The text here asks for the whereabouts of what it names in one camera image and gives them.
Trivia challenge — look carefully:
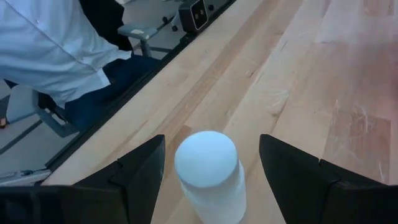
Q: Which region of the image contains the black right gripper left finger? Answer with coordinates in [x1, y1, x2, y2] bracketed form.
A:
[74, 134, 167, 224]

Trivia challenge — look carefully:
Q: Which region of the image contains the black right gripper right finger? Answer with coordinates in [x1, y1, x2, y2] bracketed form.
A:
[259, 133, 389, 224]

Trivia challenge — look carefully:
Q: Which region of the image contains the white pill bottle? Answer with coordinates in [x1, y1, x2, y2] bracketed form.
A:
[174, 130, 248, 224]

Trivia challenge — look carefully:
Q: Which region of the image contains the person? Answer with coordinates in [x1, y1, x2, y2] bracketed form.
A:
[0, 0, 159, 133]

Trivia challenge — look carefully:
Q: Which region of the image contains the black table edge rail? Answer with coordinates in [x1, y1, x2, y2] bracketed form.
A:
[45, 0, 239, 172]

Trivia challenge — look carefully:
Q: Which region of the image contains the black box camera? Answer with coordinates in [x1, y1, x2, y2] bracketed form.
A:
[178, 0, 210, 34]

